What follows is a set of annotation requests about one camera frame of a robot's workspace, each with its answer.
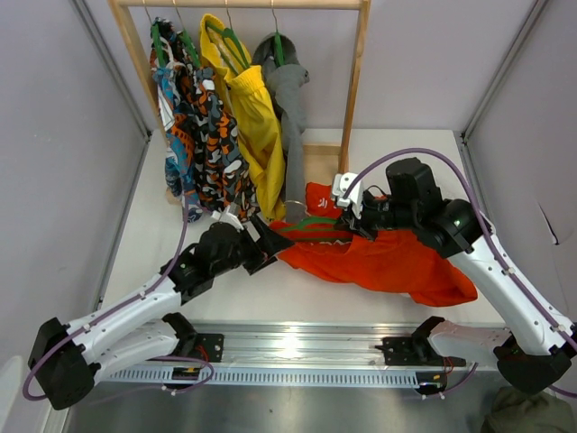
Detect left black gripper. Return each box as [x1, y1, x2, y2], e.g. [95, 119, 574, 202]
[212, 215, 294, 278]

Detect black orange camouflage shorts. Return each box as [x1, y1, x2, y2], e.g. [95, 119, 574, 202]
[177, 32, 259, 222]

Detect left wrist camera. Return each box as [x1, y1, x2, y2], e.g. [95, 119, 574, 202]
[211, 203, 244, 231]

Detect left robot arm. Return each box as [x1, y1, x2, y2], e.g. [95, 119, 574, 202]
[23, 216, 293, 410]

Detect blue orange patterned shorts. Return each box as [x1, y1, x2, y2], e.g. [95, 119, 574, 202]
[150, 17, 204, 223]

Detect green hanger of orange shorts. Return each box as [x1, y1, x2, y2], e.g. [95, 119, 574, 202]
[269, 198, 353, 244]

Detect green hanger of blue shorts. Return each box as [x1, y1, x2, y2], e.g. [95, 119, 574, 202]
[142, 0, 167, 68]

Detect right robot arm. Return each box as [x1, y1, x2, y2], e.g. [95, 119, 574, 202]
[331, 157, 576, 394]

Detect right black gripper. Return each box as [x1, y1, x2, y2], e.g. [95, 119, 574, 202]
[334, 192, 418, 243]

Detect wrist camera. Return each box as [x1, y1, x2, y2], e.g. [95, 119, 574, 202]
[331, 172, 364, 219]
[211, 203, 244, 231]

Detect grey shorts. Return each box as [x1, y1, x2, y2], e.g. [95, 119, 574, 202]
[252, 32, 310, 221]

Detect purple cable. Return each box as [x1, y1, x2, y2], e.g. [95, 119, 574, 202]
[22, 193, 216, 401]
[341, 147, 577, 401]

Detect green hanger of yellow shorts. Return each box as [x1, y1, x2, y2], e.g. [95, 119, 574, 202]
[205, 1, 251, 76]

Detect aluminium rail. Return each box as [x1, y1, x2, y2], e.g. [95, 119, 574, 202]
[104, 322, 493, 389]

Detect olive green cloth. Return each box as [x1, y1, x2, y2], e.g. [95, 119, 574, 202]
[481, 387, 576, 432]

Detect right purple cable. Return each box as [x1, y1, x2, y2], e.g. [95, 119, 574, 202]
[341, 147, 577, 401]

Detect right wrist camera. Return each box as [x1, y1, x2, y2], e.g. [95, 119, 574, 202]
[331, 172, 364, 219]

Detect wooden clothes rack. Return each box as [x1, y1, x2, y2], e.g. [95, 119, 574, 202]
[108, 0, 371, 185]

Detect yellow shorts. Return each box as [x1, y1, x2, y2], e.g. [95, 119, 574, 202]
[198, 14, 286, 221]

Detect green hanger of grey shorts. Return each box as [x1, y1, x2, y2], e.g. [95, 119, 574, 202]
[270, 0, 285, 67]

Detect green hanger of camouflage shorts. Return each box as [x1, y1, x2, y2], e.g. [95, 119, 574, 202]
[172, 0, 202, 69]

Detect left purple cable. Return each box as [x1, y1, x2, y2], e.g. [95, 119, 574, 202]
[22, 193, 216, 401]

